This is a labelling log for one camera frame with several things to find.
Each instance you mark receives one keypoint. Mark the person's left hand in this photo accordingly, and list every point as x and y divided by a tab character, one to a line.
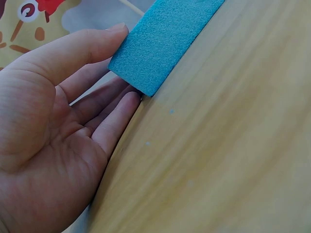
43	136

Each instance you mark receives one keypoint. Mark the person's left fingers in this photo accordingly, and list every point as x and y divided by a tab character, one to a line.
104	102

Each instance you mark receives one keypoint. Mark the person's left thumb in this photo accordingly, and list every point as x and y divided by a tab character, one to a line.
80	48

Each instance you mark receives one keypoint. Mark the blue foam block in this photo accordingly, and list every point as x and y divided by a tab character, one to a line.
160	43

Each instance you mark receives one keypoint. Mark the thin wooden stick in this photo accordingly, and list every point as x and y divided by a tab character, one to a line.
132	6

